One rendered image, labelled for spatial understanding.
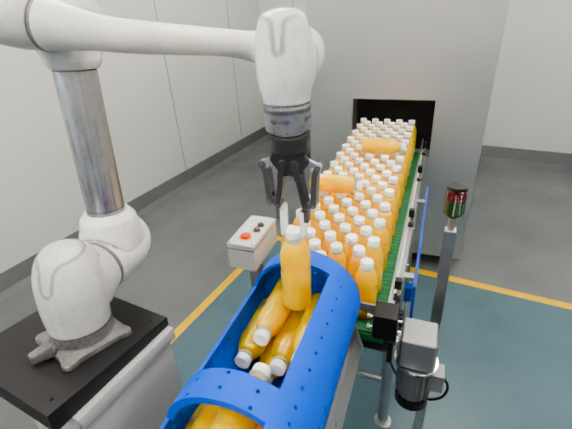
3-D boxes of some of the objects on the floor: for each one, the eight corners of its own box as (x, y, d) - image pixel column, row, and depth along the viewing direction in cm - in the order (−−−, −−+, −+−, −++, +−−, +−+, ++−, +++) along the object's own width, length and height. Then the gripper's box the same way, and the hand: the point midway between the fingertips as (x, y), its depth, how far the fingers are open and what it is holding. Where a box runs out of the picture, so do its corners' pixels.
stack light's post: (412, 433, 185) (443, 231, 132) (413, 426, 189) (444, 225, 136) (421, 436, 184) (457, 232, 131) (421, 428, 187) (456, 226, 134)
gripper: (241, 134, 77) (254, 237, 89) (324, 140, 72) (326, 248, 83) (257, 122, 83) (266, 220, 95) (334, 127, 78) (334, 230, 90)
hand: (294, 220), depth 88 cm, fingers closed on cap, 4 cm apart
